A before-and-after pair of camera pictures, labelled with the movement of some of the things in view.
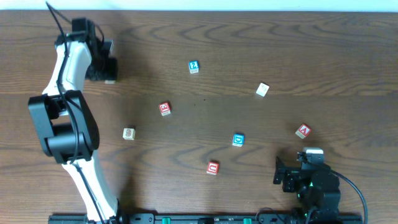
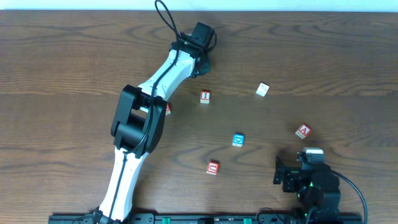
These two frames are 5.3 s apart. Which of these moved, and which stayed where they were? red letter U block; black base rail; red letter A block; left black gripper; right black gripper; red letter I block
Moved: red letter I block; left black gripper
Stayed: red letter A block; red letter U block; right black gripper; black base rail
